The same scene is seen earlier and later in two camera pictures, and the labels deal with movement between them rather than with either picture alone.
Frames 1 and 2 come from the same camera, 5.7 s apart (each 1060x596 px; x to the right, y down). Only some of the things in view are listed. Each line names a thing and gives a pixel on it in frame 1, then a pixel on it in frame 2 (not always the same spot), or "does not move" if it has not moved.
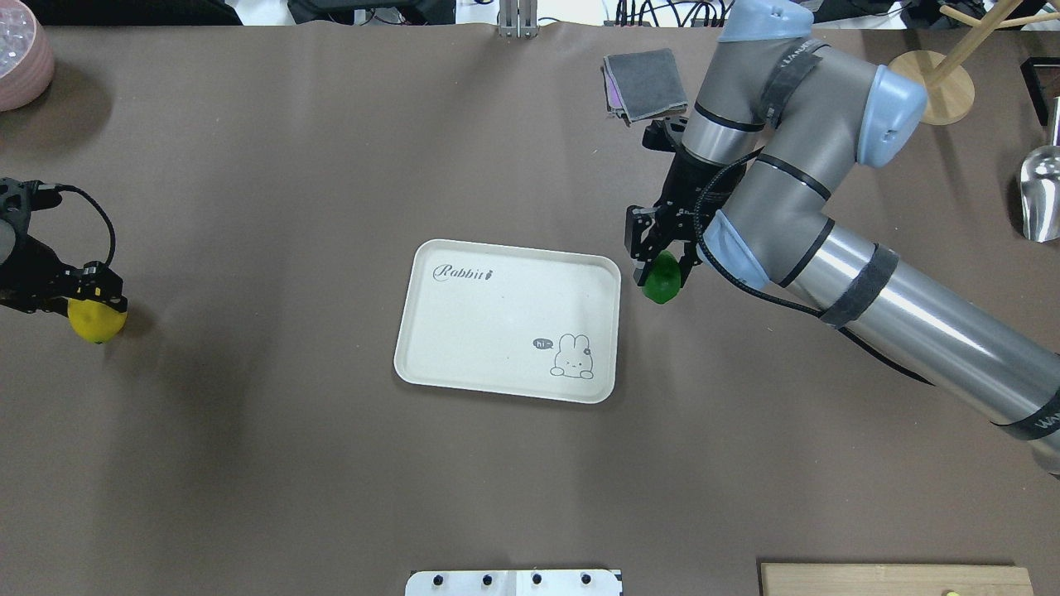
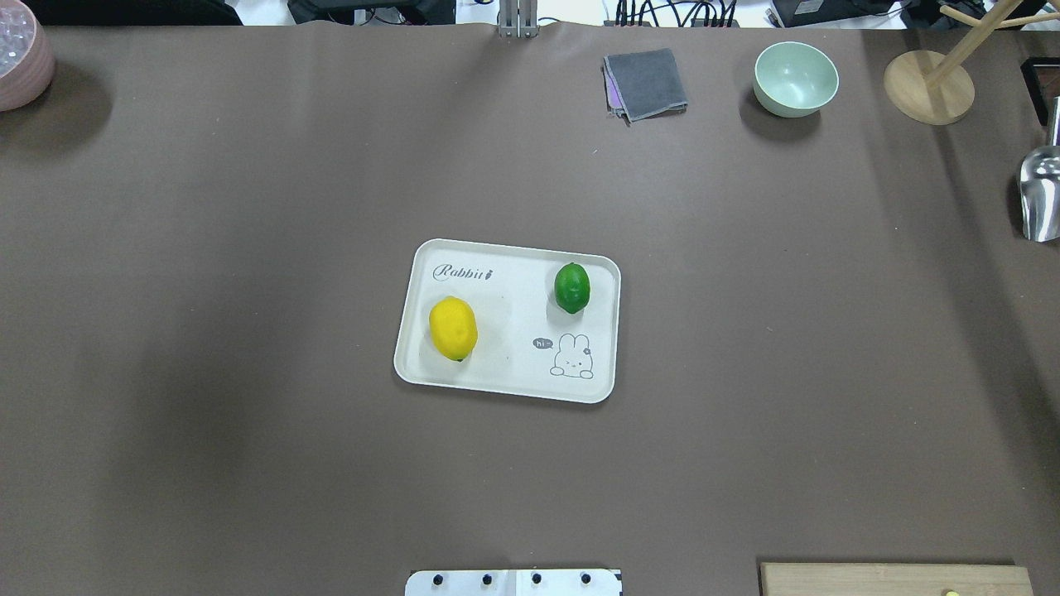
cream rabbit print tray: [513, 320] does not move
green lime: [662, 279] -> [572, 287]
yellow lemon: [95, 321] -> [454, 327]
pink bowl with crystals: [26, 55] does not move
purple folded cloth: [614, 99] does not move
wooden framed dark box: [1041, 77] does not move
